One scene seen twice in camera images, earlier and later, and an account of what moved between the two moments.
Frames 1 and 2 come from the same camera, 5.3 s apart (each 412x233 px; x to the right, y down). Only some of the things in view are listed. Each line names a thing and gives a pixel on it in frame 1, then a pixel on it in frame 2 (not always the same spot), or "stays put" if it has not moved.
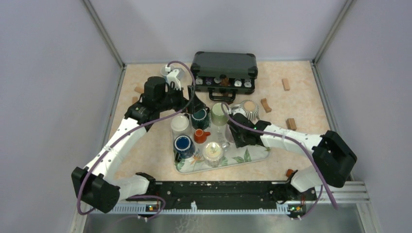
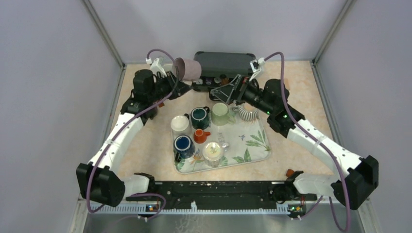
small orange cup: (200, 136) stays put
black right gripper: (239, 143) to (236, 90)
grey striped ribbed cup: (251, 108) stays put
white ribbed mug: (179, 124) stays put
